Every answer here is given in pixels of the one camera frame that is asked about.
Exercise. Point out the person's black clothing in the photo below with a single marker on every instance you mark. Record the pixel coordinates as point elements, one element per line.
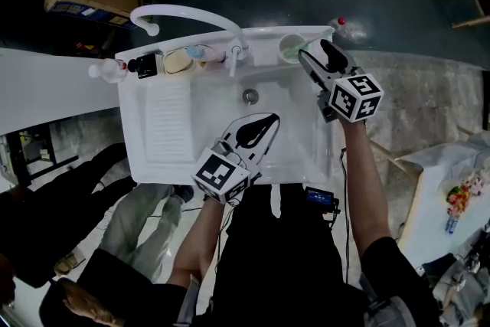
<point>279,272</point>

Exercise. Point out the blue water bottle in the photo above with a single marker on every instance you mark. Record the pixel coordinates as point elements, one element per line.
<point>451,224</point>

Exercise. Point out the white cup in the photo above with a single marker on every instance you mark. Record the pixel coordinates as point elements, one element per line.
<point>283,43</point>

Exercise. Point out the soap dish with yellow soap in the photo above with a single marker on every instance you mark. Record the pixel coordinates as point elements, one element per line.
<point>178,63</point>

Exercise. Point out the green toothbrush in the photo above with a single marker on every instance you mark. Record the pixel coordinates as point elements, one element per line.
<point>300,48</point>

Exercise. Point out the white curved faucet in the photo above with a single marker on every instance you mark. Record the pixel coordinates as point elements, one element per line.
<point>183,10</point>

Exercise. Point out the white sink basin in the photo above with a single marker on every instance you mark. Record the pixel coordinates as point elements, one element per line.
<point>172,149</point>

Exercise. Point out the clear bottle red cap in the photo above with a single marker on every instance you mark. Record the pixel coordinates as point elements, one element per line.
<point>350,28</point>

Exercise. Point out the person's right forearm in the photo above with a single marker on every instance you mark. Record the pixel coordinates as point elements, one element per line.
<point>365,184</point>

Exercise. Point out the person's left forearm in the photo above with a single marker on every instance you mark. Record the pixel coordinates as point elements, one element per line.
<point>199,241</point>

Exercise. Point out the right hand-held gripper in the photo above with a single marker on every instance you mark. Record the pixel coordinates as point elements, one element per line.
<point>356,99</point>

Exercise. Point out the small black box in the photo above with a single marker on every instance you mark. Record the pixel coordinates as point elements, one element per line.
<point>143,66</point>

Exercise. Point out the clear bottle white cap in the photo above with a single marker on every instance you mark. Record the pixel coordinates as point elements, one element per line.
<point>109,70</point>

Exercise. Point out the small black screen device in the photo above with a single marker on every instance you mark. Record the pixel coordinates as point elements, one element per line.
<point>319,198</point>

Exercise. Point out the white covered wooden table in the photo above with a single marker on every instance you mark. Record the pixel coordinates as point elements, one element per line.
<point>432,195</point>

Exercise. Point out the colourful flower bouquet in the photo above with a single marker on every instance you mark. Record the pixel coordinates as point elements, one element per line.
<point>465,193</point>

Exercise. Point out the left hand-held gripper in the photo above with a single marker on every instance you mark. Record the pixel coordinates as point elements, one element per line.
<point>218,174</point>

